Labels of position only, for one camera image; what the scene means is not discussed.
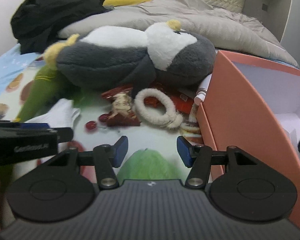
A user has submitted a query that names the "blue printed bed sheet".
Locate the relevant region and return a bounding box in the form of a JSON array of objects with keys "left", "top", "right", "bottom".
[{"left": 0, "top": 44, "right": 215, "bottom": 180}]

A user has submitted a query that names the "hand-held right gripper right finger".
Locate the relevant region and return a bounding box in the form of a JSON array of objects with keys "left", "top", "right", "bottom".
[{"left": 177, "top": 135, "right": 259, "bottom": 188}]

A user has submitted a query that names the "orange cardboard box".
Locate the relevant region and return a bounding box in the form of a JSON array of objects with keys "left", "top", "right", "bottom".
[{"left": 196, "top": 50, "right": 300, "bottom": 240}]

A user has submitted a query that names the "black clothing pile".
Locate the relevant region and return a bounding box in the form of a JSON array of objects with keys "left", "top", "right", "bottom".
[{"left": 10, "top": 0, "right": 113, "bottom": 55}]

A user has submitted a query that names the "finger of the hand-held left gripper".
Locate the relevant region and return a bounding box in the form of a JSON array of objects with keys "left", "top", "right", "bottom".
[
  {"left": 20, "top": 122, "right": 50, "bottom": 130},
  {"left": 49, "top": 127, "right": 74, "bottom": 144}
]

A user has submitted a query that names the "grey duvet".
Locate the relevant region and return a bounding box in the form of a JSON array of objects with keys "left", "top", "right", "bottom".
[{"left": 59, "top": 0, "right": 300, "bottom": 68}]

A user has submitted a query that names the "grey penguin plush toy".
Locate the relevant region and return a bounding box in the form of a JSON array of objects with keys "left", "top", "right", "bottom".
[{"left": 44, "top": 19, "right": 217, "bottom": 98}]

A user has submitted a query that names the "fluffy white hair tie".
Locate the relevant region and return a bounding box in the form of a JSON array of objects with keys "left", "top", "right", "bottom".
[{"left": 134, "top": 88, "right": 183, "bottom": 130}]

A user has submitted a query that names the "red packet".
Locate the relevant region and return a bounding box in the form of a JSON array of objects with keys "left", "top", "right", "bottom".
[{"left": 142, "top": 85, "right": 197, "bottom": 115}]

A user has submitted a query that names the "small beige doll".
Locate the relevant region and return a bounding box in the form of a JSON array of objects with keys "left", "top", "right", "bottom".
[{"left": 106, "top": 92, "right": 141, "bottom": 127}]

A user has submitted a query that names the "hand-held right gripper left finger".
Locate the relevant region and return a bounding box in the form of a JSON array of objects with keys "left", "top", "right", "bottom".
[{"left": 47, "top": 135, "right": 129, "bottom": 190}]

